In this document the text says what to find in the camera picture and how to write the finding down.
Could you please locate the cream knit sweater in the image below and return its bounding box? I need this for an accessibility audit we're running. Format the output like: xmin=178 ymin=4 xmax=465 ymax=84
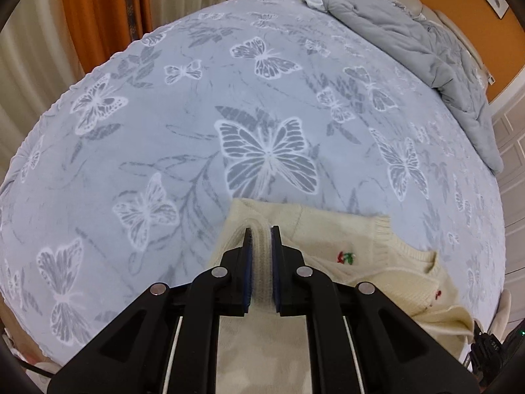
xmin=208 ymin=198 xmax=473 ymax=393

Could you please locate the grey butterfly bed sheet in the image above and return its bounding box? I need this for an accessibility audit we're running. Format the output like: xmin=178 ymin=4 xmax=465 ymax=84
xmin=1 ymin=0 xmax=505 ymax=364

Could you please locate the white panelled wardrobe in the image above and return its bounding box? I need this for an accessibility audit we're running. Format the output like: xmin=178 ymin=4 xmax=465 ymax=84
xmin=494 ymin=91 xmax=525 ymax=334

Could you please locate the grey quilted duvet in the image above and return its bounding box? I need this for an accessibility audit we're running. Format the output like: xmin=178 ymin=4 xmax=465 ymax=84
xmin=304 ymin=0 xmax=504 ymax=174

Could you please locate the cream sheer curtain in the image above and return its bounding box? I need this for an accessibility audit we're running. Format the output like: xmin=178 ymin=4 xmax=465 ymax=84
xmin=1 ymin=0 xmax=225 ymax=172

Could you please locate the orange curtain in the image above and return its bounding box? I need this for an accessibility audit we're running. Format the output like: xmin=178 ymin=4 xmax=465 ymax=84
xmin=62 ymin=0 xmax=153 ymax=73

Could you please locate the black cable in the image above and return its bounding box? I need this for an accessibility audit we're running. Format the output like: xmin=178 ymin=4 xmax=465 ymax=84
xmin=16 ymin=356 xmax=56 ymax=378

